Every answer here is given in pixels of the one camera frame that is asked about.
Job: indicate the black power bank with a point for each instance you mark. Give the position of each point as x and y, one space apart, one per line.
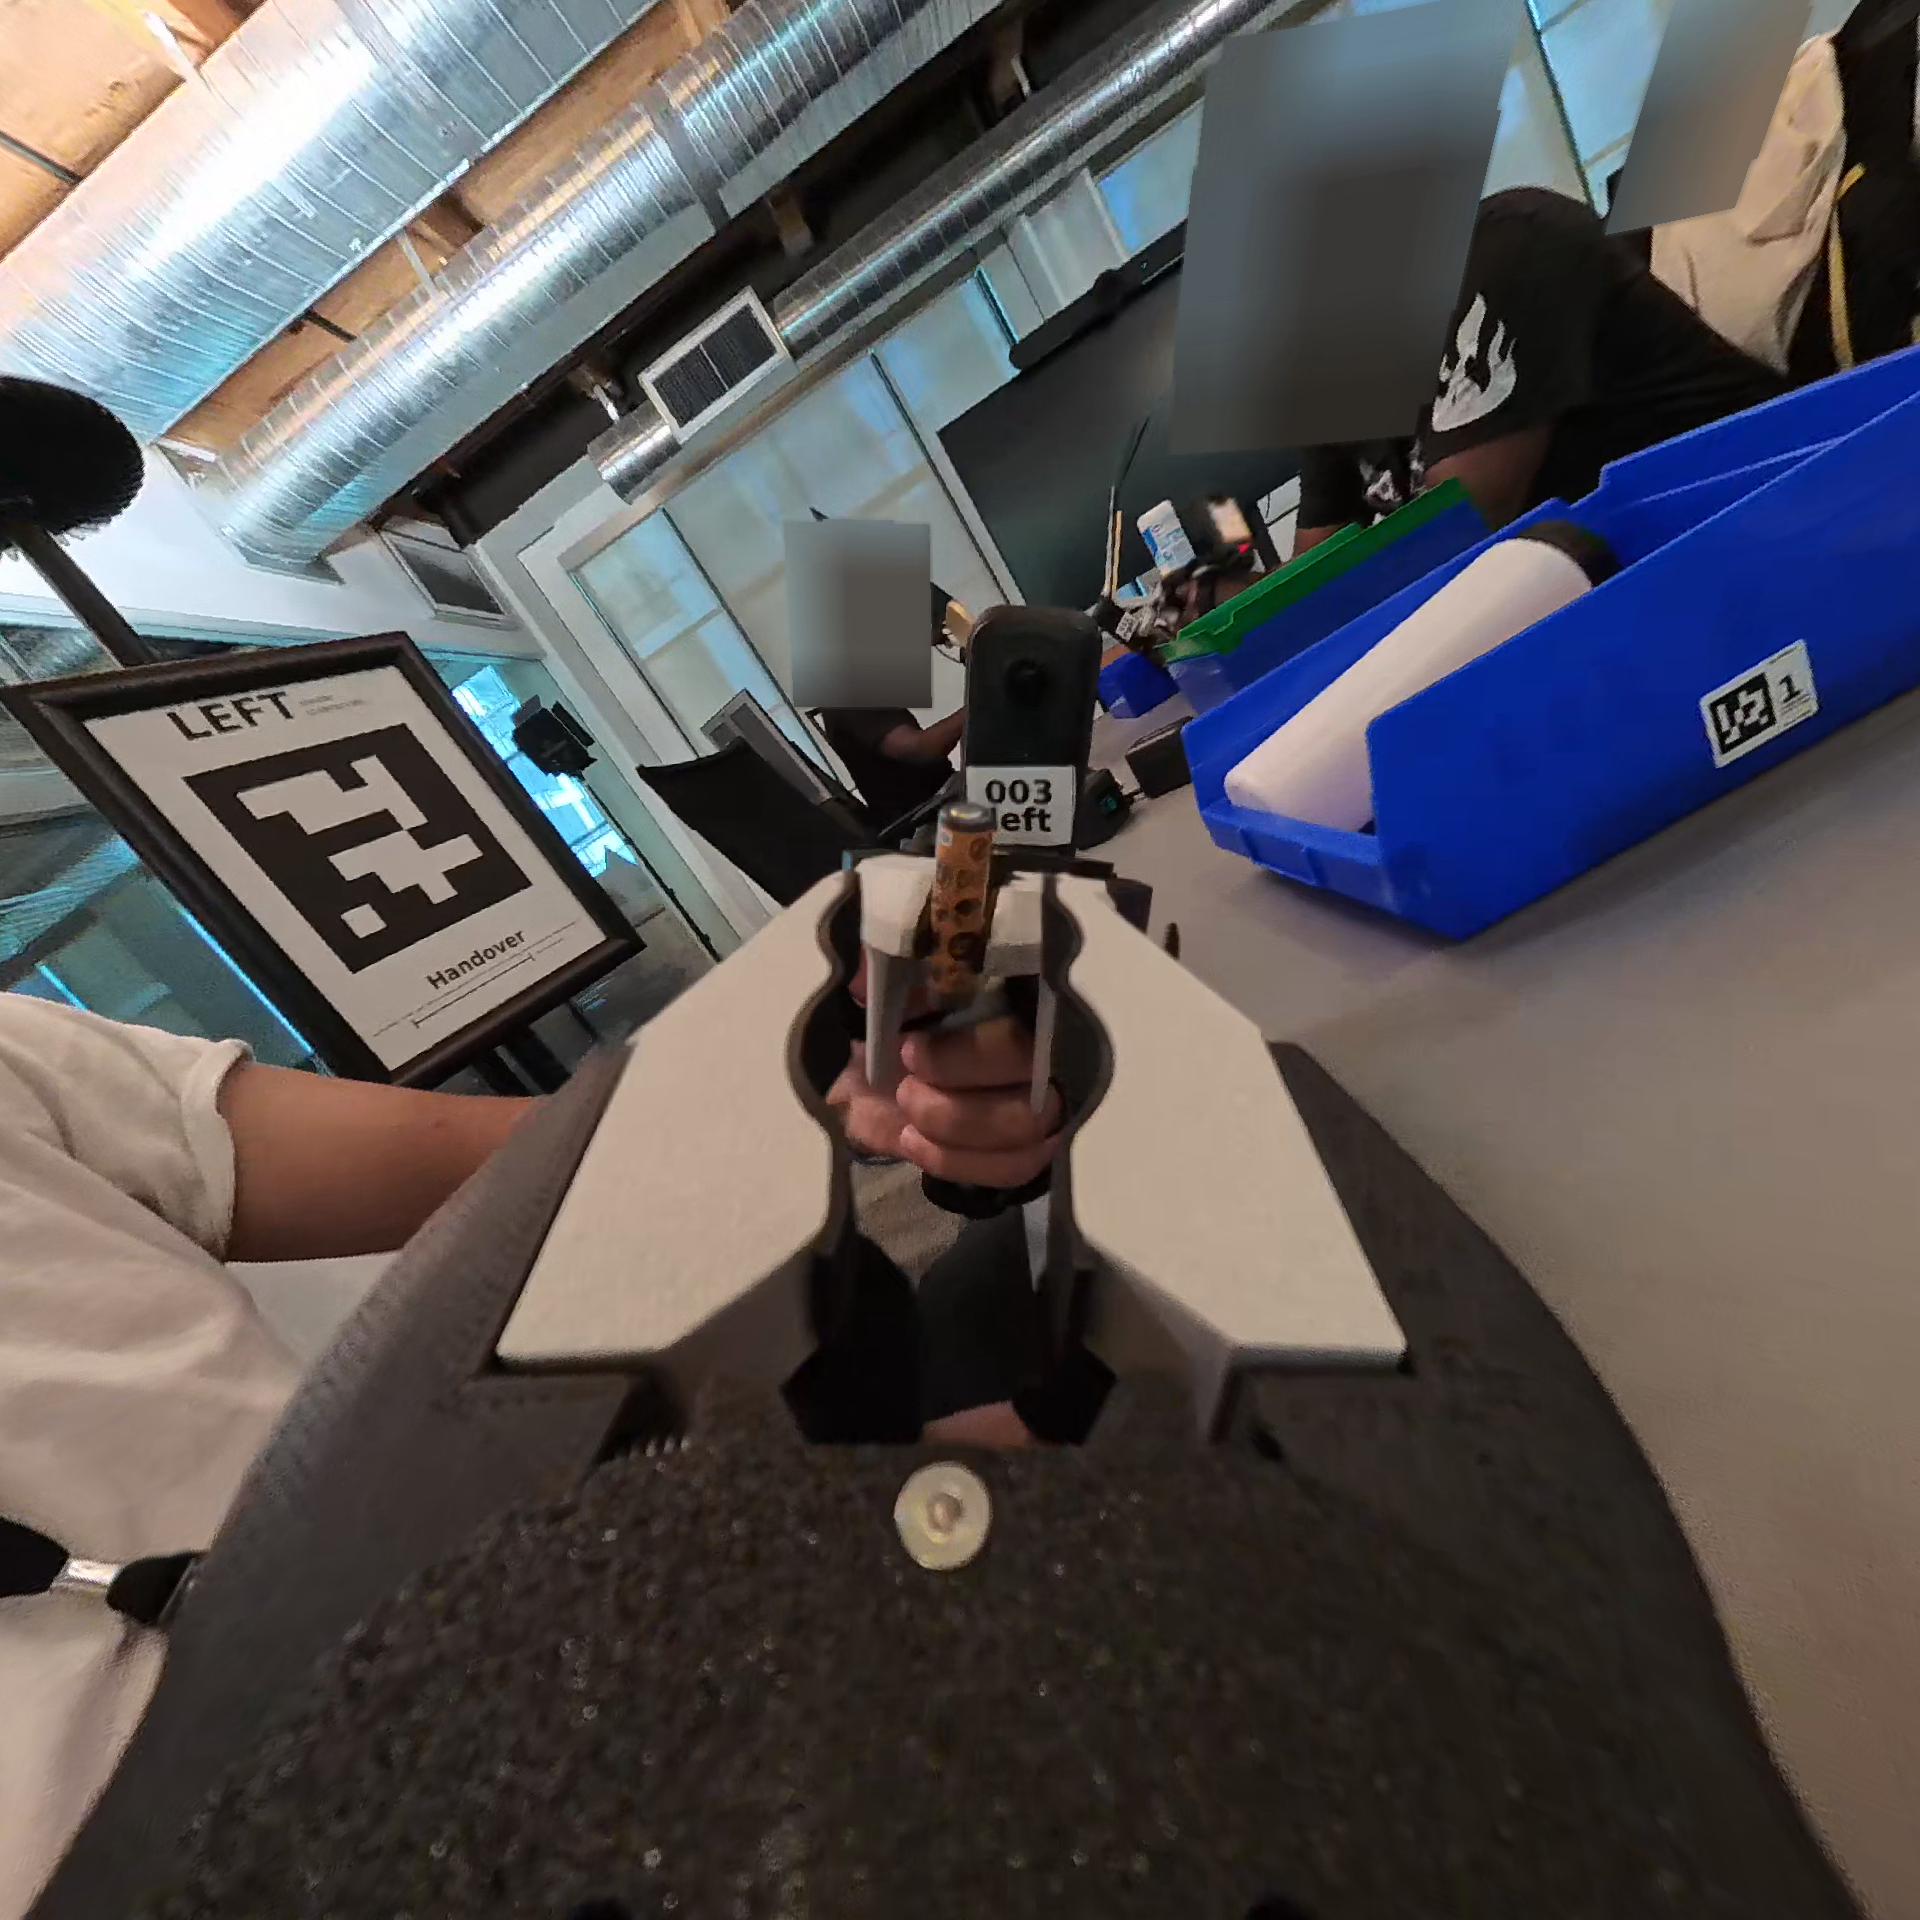
1158 763

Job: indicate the white vent grille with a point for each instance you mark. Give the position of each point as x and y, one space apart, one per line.
716 363

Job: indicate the person's left hand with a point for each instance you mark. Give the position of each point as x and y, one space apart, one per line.
960 1118

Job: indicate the blue bin green dividers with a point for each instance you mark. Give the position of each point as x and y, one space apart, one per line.
1350 566

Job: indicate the framed marker sign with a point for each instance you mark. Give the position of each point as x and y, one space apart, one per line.
344 840

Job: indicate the beige jacket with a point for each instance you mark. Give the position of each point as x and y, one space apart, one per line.
1784 301

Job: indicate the silver ventilation duct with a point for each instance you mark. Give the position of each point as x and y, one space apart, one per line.
495 344
300 195
901 271

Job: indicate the small blue bin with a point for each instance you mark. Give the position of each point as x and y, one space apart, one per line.
1133 686

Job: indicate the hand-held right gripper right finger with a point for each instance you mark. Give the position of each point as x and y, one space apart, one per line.
1245 1200

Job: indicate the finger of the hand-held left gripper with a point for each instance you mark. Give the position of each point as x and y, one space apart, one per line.
1028 930
897 909

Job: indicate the black round-top stand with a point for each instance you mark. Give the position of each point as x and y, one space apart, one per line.
68 451

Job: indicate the white cylinder roll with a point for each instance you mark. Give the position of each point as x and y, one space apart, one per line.
1410 675

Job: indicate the labelled blue plastic bin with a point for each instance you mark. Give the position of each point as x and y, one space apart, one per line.
1500 811

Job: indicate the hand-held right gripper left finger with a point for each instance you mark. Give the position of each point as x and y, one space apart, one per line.
674 1200

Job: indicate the small orange battery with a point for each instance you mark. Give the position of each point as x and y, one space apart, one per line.
960 914

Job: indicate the black studio light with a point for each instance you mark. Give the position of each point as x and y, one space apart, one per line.
554 735

